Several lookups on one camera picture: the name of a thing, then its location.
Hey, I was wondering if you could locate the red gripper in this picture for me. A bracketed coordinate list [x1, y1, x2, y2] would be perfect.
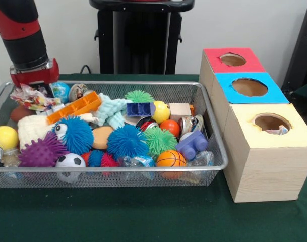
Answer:
[10, 58, 60, 98]

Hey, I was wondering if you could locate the colourful spotted paper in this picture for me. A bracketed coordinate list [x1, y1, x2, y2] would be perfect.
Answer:
[10, 83, 62, 112]
[265, 125, 289, 136]

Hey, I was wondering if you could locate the wooden box with three holes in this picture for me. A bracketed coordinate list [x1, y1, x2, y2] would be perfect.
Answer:
[198, 47, 307, 203]

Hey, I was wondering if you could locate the long orange building block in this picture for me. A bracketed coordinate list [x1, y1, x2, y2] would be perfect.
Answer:
[46, 90, 102, 125]

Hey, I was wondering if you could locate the brown toy football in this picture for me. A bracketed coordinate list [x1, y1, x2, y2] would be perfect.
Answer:
[11, 105, 35, 123]

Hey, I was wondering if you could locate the blue puffer ball with eye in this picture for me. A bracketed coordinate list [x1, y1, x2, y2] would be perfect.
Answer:
[51, 114, 95, 155]

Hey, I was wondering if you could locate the purple spiky ball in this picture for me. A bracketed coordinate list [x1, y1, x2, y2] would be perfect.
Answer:
[18, 131, 68, 168]

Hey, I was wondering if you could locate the black and white soccer ball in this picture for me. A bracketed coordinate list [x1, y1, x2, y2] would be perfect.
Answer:
[54, 153, 87, 182]

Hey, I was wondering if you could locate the green puffer ball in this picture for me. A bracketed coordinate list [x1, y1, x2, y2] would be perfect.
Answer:
[144, 127, 179, 156]

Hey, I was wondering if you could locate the orange basketball toy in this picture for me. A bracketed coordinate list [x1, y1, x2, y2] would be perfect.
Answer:
[156, 150, 187, 168]

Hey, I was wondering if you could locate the lavender building block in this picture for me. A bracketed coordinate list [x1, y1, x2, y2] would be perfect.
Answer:
[175, 130, 209, 161]

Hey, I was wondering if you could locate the black upright panel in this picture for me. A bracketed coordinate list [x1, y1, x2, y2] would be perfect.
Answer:
[281, 4, 307, 95]

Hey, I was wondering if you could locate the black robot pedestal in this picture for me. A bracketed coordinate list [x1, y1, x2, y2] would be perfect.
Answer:
[89, 0, 196, 75]

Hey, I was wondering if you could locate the shallow wire mesh bin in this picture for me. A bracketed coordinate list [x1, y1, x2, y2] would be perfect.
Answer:
[0, 80, 229, 189]

